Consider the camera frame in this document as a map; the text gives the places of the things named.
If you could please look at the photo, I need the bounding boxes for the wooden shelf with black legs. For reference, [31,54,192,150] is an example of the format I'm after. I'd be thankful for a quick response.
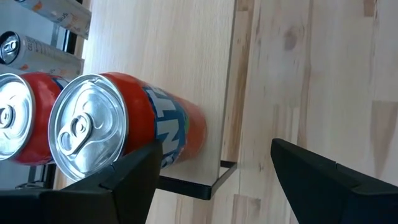
[81,0,239,202]

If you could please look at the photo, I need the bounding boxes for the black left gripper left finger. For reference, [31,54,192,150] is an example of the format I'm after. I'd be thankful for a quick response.
[0,141,164,224]

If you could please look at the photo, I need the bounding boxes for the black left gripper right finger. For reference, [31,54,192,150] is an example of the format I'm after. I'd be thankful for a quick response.
[270,138,398,224]

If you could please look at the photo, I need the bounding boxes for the red Fanta soda can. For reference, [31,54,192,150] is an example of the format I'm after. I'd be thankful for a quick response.
[48,72,208,183]
[0,72,71,166]

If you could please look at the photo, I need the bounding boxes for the white Celsius drink can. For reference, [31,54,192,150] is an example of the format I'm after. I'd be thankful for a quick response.
[0,30,85,78]
[14,0,93,40]

